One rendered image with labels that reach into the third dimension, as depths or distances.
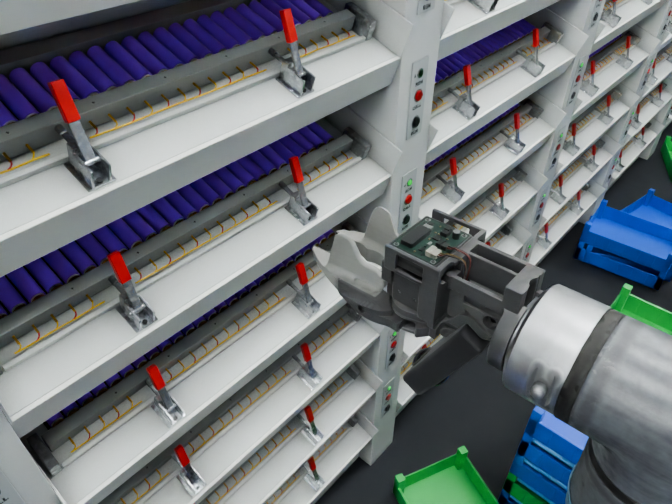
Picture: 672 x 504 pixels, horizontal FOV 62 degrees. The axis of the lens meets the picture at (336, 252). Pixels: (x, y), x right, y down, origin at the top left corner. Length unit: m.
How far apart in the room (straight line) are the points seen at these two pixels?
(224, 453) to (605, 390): 0.70
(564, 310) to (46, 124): 0.46
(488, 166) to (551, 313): 0.91
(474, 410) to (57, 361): 1.26
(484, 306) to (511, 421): 1.25
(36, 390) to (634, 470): 0.53
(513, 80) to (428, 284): 0.86
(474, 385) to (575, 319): 1.33
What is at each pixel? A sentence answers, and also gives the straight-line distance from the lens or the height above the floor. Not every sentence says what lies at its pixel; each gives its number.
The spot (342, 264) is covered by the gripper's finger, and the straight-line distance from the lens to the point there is 0.51.
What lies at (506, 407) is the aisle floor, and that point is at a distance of 1.72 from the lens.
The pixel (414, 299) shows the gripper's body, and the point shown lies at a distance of 0.47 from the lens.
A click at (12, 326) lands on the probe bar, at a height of 0.93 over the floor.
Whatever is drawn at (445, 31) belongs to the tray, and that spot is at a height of 1.08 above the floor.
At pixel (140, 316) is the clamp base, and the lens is 0.67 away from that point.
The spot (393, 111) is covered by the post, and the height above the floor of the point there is 0.99.
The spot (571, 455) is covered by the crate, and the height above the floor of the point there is 0.34.
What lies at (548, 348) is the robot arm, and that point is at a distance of 0.41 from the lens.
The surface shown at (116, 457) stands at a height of 0.70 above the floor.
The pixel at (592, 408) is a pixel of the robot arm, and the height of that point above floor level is 1.04.
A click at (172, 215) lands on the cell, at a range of 0.73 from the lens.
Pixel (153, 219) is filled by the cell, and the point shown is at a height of 0.94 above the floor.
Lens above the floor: 1.35
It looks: 40 degrees down
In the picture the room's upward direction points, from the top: straight up
